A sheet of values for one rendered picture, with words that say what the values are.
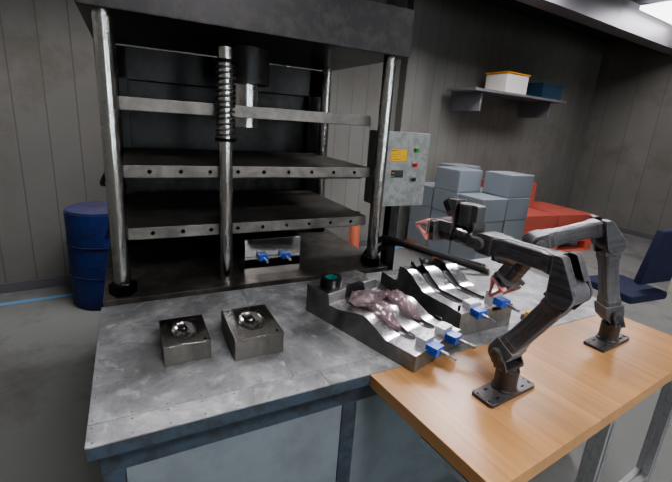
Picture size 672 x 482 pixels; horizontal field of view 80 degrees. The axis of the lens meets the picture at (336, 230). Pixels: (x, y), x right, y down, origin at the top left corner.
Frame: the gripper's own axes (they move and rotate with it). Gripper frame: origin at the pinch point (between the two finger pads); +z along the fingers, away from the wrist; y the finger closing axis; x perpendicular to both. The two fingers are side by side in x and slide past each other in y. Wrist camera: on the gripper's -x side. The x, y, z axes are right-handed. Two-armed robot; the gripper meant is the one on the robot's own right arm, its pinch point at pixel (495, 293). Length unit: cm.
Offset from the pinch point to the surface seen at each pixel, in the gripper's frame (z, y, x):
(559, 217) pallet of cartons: 125, -384, -191
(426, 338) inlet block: 2.1, 39.0, 12.2
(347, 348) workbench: 18, 57, 3
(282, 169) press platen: 10, 58, -84
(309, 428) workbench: 30, 72, 20
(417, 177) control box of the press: 12, -24, -90
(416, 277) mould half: 14.4, 16.3, -21.2
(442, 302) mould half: 8.8, 17.3, -4.4
